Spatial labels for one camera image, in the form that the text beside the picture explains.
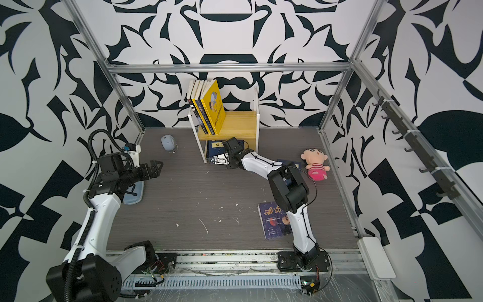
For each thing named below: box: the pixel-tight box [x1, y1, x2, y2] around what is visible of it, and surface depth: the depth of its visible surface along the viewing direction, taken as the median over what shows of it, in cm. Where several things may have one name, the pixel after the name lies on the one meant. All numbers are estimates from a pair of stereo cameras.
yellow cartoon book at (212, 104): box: [199, 79, 226, 136], surface depth 83 cm
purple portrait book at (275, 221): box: [257, 201, 293, 240], surface depth 85 cm
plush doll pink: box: [300, 147, 331, 182], surface depth 100 cm
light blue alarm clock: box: [160, 134, 178, 154], surface depth 107 cm
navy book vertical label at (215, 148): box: [207, 140, 226, 160], surface depth 104 cm
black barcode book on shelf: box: [187, 79, 209, 135], surface depth 80 cm
